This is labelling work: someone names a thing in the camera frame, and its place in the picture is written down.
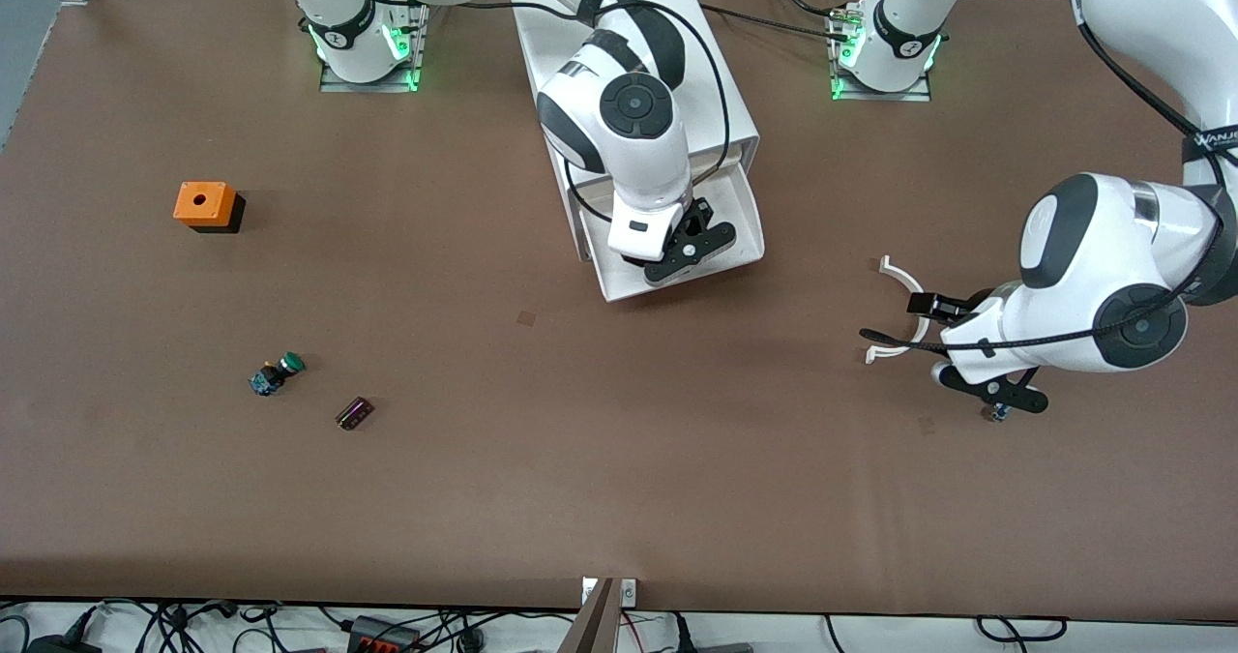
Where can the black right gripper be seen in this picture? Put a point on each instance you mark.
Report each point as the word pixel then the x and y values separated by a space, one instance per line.
pixel 693 226

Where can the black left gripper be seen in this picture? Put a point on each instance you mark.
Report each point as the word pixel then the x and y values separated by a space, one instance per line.
pixel 973 303

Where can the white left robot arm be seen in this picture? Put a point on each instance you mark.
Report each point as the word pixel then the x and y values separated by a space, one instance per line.
pixel 1093 247

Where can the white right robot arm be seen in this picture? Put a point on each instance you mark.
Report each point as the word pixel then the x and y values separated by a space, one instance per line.
pixel 629 102

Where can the white drawer cabinet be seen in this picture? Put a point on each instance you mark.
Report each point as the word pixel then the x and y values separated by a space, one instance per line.
pixel 740 123

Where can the green push button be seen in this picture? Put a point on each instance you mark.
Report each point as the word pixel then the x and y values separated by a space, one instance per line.
pixel 276 374

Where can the orange button box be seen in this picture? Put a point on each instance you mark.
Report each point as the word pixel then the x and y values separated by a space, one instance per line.
pixel 203 205

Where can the small blue component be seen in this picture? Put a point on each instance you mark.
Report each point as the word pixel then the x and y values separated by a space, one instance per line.
pixel 998 413

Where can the brown wooden beam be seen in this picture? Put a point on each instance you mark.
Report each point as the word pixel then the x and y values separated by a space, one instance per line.
pixel 590 629

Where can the black red power strip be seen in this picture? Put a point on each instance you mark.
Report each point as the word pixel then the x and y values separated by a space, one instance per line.
pixel 385 634

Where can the white curved plastic bracket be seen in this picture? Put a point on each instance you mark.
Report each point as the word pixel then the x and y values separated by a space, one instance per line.
pixel 873 354

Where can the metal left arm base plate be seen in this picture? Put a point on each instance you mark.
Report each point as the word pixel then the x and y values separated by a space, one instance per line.
pixel 919 94

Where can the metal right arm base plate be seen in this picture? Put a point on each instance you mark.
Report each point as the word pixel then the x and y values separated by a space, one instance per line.
pixel 418 48

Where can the white metal bracket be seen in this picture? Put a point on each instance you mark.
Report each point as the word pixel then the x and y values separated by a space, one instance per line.
pixel 629 591

